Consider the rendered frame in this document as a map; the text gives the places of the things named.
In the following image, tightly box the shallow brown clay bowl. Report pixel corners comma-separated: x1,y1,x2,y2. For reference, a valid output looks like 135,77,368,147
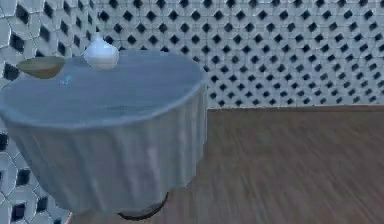
16,55,66,80

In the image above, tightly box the round table with grey cloth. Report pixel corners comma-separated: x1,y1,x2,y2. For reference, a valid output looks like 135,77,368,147
0,49,209,222

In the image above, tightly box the white bulbous vase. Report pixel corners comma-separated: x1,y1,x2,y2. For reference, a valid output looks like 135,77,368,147
83,33,120,71

